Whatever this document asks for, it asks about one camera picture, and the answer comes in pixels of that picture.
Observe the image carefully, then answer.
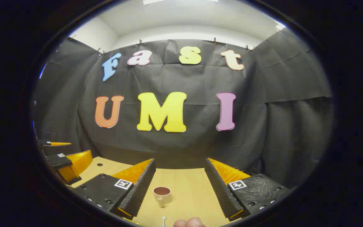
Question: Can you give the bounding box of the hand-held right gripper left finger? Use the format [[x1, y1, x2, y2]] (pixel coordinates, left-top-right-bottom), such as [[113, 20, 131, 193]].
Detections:
[[71, 158, 156, 220]]

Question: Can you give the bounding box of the beige cup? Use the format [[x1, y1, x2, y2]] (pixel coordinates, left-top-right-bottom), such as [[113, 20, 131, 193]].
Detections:
[[153, 187, 172, 208]]

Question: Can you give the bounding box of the black backdrop cloth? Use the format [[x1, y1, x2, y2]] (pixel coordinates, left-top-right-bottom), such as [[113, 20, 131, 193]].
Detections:
[[32, 28, 333, 189]]

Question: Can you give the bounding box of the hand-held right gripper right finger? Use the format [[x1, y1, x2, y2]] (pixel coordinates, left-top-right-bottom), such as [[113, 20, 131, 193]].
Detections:
[[205, 158, 291, 222]]

